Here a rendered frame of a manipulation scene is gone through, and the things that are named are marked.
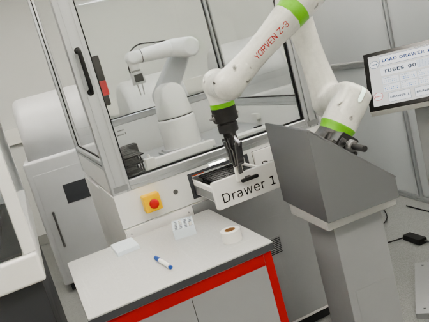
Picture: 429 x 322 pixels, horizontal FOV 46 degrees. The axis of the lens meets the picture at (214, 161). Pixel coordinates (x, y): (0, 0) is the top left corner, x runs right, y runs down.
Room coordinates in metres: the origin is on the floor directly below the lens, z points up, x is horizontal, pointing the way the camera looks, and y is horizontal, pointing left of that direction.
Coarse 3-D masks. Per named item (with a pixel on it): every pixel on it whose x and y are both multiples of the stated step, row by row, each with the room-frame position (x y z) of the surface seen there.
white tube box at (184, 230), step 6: (174, 222) 1.95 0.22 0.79; (186, 222) 1.89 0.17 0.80; (192, 222) 1.87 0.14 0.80; (174, 228) 1.87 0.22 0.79; (180, 228) 1.85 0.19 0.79; (186, 228) 1.83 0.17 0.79; (192, 228) 1.83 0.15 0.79; (174, 234) 1.83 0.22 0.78; (180, 234) 1.83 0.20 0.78; (186, 234) 1.83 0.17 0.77; (192, 234) 1.83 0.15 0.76
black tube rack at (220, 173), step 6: (222, 168) 2.19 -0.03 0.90; (228, 168) 2.16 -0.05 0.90; (246, 168) 2.07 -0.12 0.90; (204, 174) 2.16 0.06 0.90; (210, 174) 2.13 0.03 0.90; (216, 174) 2.10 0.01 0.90; (222, 174) 2.07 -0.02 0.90; (228, 174) 2.04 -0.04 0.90; (204, 180) 2.16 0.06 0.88; (210, 180) 2.04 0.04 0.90; (216, 180) 2.00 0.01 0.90
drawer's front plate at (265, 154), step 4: (264, 148) 2.23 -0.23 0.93; (268, 148) 2.23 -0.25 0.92; (252, 152) 2.22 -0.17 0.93; (256, 152) 2.21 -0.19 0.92; (260, 152) 2.22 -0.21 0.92; (264, 152) 2.22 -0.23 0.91; (268, 152) 2.23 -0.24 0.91; (256, 156) 2.21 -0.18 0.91; (260, 156) 2.22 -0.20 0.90; (264, 156) 2.22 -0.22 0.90; (268, 156) 2.23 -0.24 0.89; (272, 156) 2.24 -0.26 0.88; (256, 160) 2.21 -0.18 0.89; (260, 160) 2.22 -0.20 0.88; (264, 160) 2.22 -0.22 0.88; (268, 160) 2.23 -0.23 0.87; (256, 164) 2.21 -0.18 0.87; (260, 164) 2.21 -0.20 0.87
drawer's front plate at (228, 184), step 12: (252, 168) 1.92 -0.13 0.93; (264, 168) 1.93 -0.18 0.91; (228, 180) 1.88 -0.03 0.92; (252, 180) 1.91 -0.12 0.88; (264, 180) 1.93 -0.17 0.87; (276, 180) 1.94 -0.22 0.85; (216, 192) 1.86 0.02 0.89; (228, 192) 1.87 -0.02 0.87; (252, 192) 1.91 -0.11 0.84; (264, 192) 1.92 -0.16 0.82; (216, 204) 1.86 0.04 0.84; (228, 204) 1.87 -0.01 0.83
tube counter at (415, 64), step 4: (416, 60) 2.26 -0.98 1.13; (420, 60) 2.25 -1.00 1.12; (424, 60) 2.24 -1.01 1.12; (428, 60) 2.23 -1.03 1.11; (408, 64) 2.27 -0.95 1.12; (412, 64) 2.26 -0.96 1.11; (416, 64) 2.25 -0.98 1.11; (420, 64) 2.24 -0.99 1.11; (424, 64) 2.23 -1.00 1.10; (428, 64) 2.22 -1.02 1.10; (408, 68) 2.25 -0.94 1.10; (412, 68) 2.24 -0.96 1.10
